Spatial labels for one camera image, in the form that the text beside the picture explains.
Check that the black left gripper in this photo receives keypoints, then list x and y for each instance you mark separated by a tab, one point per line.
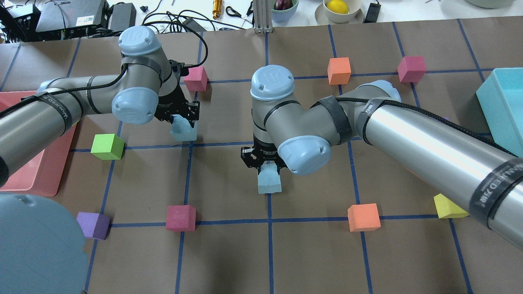
168	103

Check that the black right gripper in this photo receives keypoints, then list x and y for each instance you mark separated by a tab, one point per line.
263	154

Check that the light blue block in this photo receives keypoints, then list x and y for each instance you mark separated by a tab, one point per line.
268	179
182	130

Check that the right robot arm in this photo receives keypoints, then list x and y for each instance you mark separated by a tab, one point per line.
475	173

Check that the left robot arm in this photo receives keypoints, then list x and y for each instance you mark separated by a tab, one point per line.
41	241

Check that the pink block far left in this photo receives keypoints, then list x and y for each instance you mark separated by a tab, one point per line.
197	79

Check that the green block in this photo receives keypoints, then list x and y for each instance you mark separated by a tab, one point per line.
107	147

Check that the magenta block near left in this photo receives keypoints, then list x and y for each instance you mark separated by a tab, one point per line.
181	218

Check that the magenta block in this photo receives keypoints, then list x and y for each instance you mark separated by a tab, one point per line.
411	69
181	218

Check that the orange block near right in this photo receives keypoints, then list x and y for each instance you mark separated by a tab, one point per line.
363	217

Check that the orange block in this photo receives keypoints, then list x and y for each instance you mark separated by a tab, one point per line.
363	217
339	71

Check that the black power adapter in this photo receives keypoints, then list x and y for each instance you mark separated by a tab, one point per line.
122	16

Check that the orange block far right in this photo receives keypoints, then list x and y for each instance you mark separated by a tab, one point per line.
339	71

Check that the black scissors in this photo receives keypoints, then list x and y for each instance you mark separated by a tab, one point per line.
230	11

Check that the brass cylinder tool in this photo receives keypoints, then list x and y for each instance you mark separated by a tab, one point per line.
217	8

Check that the purple block near left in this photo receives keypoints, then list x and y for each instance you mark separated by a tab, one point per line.
94	225

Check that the blue bowl with fruit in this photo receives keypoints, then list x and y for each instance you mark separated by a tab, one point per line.
283	10

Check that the pink plastic bin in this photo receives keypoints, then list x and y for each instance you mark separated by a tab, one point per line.
36	171

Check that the black computer box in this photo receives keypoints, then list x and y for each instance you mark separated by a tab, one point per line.
73	15

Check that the bowl with lemon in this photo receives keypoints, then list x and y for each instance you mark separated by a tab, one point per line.
339	12

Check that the magenta block far right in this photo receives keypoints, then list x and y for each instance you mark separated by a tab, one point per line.
411	69

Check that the yellow block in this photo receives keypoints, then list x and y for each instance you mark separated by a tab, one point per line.
446	209

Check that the cyan plastic bin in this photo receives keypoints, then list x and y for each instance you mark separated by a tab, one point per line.
501	100

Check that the aluminium frame post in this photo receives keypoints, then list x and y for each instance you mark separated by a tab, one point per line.
262	11

